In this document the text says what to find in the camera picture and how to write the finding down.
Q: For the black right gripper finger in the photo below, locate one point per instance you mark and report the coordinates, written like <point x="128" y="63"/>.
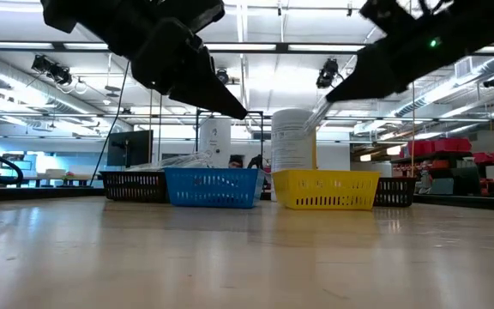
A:
<point x="375" y="88"/>
<point x="373" y="66"/>

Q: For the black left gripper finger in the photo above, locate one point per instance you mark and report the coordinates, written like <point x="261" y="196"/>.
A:
<point x="219" y="88"/>
<point x="195" y="92"/>

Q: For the clear packaged toothbrush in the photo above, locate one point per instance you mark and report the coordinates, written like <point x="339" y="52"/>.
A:
<point x="197" y="158"/>

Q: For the blue white toothbrush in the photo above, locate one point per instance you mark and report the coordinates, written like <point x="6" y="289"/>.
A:
<point x="315" y="118"/>

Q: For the blue plastic basket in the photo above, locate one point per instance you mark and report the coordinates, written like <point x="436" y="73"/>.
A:
<point x="212" y="189"/>

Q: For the yellow plastic basket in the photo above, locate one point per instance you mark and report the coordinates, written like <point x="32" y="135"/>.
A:
<point x="324" y="189"/>

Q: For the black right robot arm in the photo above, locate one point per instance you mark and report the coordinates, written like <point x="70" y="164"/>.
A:
<point x="487" y="26"/>

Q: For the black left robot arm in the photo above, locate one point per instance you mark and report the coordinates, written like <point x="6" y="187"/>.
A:
<point x="92" y="17"/>

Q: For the overhead light bar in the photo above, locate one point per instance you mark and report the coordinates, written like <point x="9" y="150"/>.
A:
<point x="251" y="46"/>

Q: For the white column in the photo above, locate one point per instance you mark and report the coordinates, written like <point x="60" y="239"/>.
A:
<point x="215" y="141"/>

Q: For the person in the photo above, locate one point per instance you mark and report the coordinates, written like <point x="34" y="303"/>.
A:
<point x="235" y="162"/>

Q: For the red storage bin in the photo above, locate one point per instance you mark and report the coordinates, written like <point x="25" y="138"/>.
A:
<point x="423" y="148"/>
<point x="455" y="145"/>
<point x="485" y="157"/>

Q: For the black monitor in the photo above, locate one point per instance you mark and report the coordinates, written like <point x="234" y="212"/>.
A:
<point x="135" y="148"/>

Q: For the white wipes canister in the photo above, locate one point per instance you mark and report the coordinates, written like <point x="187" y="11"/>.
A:
<point x="292" y="146"/>

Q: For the black mesh basket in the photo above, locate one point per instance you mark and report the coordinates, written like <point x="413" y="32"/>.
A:
<point x="397" y="191"/>
<point x="131" y="186"/>

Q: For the black ceiling spotlights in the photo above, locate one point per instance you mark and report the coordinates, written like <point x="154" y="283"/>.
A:
<point x="52" y="70"/>

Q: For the parts bin rack cart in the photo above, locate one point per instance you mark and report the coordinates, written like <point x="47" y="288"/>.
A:
<point x="444" y="185"/>

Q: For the black dome camera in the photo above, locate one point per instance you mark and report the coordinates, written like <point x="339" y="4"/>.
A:
<point x="223" y="77"/>

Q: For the black frame stand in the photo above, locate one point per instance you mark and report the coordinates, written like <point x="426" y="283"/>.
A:
<point x="256" y="113"/>

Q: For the black ceiling camera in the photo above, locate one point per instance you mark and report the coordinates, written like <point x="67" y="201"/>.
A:
<point x="493" y="81"/>
<point x="327" y="74"/>

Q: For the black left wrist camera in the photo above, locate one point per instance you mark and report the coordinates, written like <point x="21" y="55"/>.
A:
<point x="195" y="13"/>

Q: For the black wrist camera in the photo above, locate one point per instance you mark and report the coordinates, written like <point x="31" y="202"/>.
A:
<point x="195" y="13"/>
<point x="386" y="15"/>

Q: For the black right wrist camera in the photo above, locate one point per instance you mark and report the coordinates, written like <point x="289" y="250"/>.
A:
<point x="386" y="15"/>

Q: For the black aluminium table frame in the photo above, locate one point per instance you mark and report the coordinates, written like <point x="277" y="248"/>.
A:
<point x="37" y="194"/>

